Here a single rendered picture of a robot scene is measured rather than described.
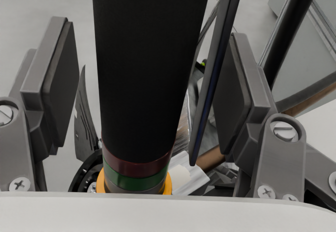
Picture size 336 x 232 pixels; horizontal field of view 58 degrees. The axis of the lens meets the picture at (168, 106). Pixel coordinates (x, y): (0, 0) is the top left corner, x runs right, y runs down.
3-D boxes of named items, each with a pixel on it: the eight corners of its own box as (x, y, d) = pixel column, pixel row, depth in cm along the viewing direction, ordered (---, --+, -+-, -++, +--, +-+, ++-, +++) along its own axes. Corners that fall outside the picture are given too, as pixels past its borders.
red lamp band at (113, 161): (147, 110, 16) (149, 94, 15) (186, 155, 15) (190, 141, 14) (89, 136, 15) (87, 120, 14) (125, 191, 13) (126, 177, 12)
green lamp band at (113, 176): (145, 125, 17) (147, 111, 16) (182, 169, 15) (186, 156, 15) (91, 151, 16) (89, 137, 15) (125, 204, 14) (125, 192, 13)
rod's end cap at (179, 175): (175, 171, 23) (179, 157, 22) (191, 192, 22) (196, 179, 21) (153, 184, 22) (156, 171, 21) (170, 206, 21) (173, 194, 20)
